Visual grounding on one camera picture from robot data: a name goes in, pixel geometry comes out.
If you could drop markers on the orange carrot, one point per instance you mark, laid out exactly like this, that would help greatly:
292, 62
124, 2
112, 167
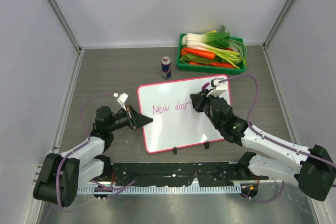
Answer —
200, 53

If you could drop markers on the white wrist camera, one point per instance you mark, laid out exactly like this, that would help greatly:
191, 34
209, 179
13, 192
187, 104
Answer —
219, 86
121, 98

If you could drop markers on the green onion bunch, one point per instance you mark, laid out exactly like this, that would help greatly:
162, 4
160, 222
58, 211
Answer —
235, 54

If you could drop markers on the white slotted cable duct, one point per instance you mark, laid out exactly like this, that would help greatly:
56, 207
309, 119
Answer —
193, 189

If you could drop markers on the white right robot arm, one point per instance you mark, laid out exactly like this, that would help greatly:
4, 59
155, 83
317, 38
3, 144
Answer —
311, 169

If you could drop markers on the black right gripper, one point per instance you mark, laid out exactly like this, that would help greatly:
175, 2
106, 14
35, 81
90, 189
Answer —
199, 99

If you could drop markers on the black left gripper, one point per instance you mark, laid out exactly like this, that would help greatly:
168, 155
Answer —
134, 119

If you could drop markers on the left aluminium frame post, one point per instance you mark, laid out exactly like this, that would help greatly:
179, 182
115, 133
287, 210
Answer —
56, 9

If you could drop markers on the red bull can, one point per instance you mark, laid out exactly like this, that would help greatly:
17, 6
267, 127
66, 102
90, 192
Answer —
166, 67

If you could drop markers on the aluminium frame post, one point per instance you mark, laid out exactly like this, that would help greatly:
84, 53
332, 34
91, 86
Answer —
279, 20
56, 9

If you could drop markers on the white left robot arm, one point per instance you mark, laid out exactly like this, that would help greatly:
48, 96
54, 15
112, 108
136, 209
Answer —
61, 175

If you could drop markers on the pink framed whiteboard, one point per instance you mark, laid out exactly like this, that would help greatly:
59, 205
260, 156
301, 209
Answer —
175, 123

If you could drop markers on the purple capped marker pen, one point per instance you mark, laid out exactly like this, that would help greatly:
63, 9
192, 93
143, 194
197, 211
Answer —
205, 85

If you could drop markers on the right aluminium frame post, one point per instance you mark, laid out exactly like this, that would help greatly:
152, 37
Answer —
279, 20

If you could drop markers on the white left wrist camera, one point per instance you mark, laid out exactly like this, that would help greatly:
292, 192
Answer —
121, 98

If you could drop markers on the bok choy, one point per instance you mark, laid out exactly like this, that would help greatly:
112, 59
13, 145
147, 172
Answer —
213, 38

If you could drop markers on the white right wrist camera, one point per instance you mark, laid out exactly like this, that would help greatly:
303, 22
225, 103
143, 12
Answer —
219, 86

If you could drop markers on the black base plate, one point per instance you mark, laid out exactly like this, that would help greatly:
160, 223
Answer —
208, 174

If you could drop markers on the green plastic tray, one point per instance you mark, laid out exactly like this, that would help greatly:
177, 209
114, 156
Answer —
210, 69

